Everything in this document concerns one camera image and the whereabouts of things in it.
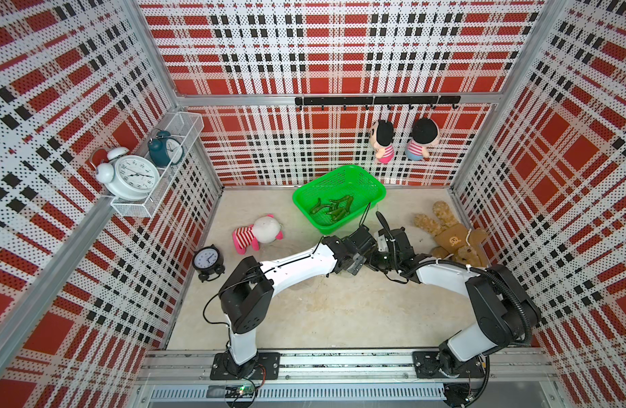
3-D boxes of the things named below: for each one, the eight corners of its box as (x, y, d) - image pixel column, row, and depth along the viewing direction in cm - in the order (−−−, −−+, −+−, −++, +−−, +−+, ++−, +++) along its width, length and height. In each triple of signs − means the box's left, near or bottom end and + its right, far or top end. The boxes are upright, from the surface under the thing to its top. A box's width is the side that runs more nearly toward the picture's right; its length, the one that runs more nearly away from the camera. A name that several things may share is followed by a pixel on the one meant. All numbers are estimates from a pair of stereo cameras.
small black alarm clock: (199, 286, 92) (195, 282, 90) (194, 255, 100) (190, 251, 98) (226, 274, 95) (224, 271, 92) (219, 246, 103) (217, 242, 100)
